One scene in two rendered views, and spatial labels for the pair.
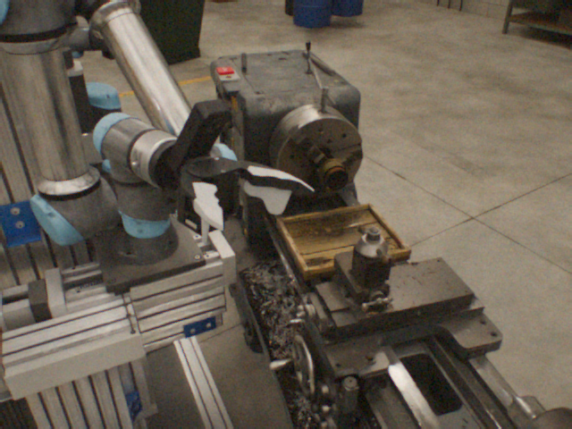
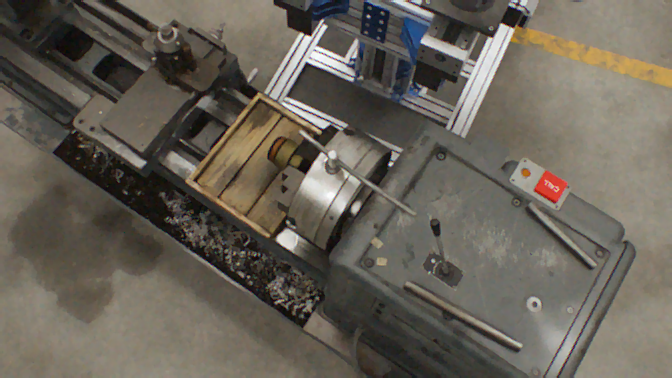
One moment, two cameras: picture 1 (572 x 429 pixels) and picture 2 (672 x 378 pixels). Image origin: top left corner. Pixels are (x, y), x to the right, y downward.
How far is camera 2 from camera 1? 226 cm
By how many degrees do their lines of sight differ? 73
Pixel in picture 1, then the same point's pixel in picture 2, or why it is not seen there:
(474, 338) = (94, 107)
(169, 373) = (402, 137)
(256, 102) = (424, 134)
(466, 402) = (90, 75)
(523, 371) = not seen: outside the picture
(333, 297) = (202, 50)
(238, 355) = not seen: hidden behind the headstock
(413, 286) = (149, 99)
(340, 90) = (355, 239)
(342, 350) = not seen: hidden behind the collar
